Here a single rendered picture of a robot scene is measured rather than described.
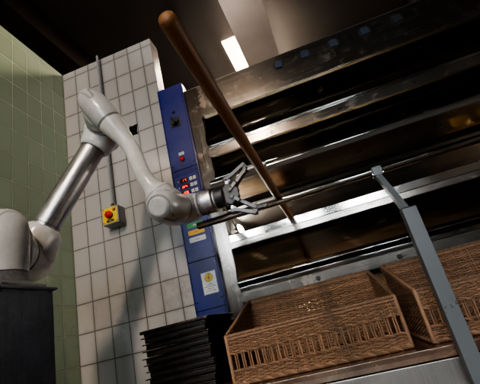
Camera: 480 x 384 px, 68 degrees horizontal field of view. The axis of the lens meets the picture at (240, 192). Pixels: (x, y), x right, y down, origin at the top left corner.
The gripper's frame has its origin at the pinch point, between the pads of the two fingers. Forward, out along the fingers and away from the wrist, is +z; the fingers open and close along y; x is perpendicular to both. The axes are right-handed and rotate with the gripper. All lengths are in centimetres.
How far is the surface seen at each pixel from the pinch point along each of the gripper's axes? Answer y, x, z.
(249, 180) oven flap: -19.0, -38.8, -12.4
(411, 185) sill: 4, -50, 57
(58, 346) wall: 33, -36, -122
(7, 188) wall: -41, -8, -122
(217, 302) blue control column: 31, -47, -43
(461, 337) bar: 60, 10, 37
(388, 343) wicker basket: 59, -1, 21
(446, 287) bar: 48, 10, 39
